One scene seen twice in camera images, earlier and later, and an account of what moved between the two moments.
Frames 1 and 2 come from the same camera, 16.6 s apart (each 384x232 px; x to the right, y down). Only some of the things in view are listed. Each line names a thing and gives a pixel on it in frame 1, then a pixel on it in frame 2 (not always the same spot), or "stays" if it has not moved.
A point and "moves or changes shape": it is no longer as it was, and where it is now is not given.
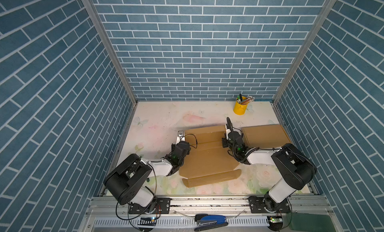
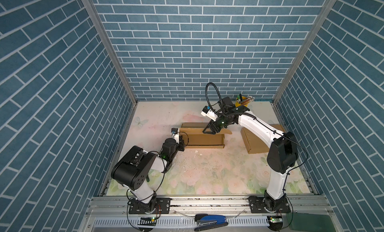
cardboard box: (265, 136) stays
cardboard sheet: (208, 159) moves or changes shape
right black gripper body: (226, 143) → (220, 122)
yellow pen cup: (240, 109) stays
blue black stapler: (205, 221) stays
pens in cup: (244, 101) stays
